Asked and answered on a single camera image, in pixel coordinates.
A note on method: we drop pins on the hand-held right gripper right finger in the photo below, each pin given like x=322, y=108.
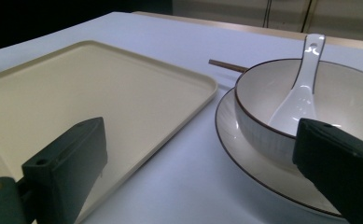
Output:
x=337, y=161

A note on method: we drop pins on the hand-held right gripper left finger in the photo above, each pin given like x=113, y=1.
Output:
x=67, y=168

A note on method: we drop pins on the white bowl with dark rim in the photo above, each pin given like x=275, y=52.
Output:
x=344, y=93

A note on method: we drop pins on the white ceramic spoon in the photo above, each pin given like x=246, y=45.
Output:
x=300, y=99

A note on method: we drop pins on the cream plastic tray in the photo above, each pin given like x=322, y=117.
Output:
x=92, y=102

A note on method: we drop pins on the white plate with dark rim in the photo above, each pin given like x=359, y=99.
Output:
x=263, y=168

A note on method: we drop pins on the brown wooden chopstick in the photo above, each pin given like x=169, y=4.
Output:
x=227, y=66

